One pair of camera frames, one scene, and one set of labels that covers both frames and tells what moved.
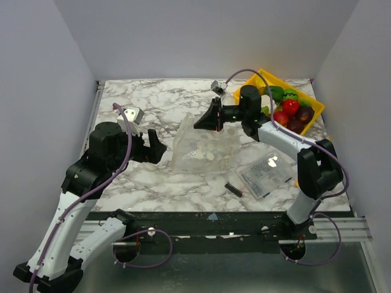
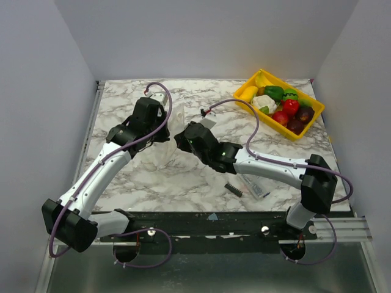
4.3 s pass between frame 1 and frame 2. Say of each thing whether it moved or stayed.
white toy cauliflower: stayed
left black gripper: moved
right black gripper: moved
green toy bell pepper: stayed
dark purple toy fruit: stayed
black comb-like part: stayed
